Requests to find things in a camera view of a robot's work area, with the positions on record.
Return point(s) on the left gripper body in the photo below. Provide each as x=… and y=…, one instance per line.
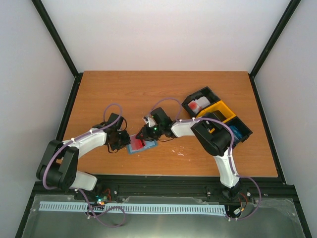
x=117, y=143

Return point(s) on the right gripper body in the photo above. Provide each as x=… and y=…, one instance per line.
x=156, y=133

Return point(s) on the teal card holder wallet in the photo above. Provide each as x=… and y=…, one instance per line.
x=149, y=144

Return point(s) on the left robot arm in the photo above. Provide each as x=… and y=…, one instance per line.
x=58, y=167

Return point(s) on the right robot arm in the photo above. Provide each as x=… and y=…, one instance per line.
x=214, y=135

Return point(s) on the black card bin left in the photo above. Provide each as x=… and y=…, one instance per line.
x=207, y=92

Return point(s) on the black card bin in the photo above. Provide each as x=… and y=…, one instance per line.
x=246, y=132
x=207, y=92

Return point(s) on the yellow card bin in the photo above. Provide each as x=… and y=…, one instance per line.
x=221, y=110

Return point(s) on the blue card stack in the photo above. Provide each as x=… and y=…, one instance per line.
x=236, y=132

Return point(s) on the black card bin right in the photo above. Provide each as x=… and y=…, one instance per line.
x=246, y=132

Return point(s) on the electronics board with leds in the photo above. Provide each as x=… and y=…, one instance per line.
x=104, y=197

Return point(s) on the black front rail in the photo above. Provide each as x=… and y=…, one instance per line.
x=206, y=188

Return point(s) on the light blue cable duct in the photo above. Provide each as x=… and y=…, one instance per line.
x=130, y=208

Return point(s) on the black frame post left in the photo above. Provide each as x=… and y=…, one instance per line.
x=45, y=17

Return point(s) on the black frame post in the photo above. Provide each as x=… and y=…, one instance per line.
x=45, y=17
x=286, y=16

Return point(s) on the black frame post right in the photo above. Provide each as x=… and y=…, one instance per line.
x=286, y=16

